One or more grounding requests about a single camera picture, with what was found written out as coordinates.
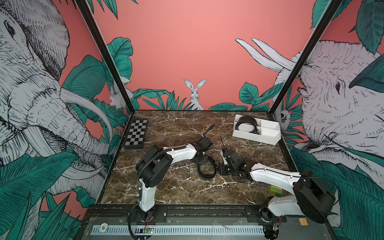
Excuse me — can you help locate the black belt long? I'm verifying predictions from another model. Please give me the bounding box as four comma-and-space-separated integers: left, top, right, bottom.
197, 156, 217, 181

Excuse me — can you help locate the long black belt s-curved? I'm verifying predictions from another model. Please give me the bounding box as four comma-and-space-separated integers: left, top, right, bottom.
235, 116, 259, 134

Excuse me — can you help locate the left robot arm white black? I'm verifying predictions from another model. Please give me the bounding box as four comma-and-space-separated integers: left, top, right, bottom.
136, 137, 213, 213

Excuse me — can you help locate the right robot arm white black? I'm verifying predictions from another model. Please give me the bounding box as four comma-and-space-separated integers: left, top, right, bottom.
219, 148, 336, 224

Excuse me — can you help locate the white foam storage box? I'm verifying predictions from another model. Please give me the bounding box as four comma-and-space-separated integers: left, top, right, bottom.
232, 115, 281, 145

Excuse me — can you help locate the green yellow striped block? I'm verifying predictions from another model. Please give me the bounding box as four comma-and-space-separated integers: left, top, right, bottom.
270, 186, 283, 195

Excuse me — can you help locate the black white checkerboard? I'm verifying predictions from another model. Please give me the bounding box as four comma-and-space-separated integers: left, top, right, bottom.
124, 119, 149, 150

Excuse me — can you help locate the orange label sticker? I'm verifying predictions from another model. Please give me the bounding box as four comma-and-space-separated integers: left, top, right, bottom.
298, 218, 309, 226

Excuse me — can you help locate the white round knob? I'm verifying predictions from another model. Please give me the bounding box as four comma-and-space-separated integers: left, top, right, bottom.
99, 223, 109, 233

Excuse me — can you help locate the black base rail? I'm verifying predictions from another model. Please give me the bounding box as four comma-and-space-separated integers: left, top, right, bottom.
86, 204, 316, 223

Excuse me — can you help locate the white slotted cable duct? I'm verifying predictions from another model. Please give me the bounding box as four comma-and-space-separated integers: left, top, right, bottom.
90, 225, 265, 236

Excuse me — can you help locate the left black frame post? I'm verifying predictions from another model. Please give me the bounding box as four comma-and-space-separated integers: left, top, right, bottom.
75, 0, 135, 116

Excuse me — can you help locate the black frame post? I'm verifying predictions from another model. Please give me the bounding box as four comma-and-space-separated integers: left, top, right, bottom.
75, 0, 135, 116
269, 0, 342, 116

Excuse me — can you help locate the right black frame post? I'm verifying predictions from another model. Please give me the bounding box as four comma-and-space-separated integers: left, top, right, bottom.
269, 0, 342, 116

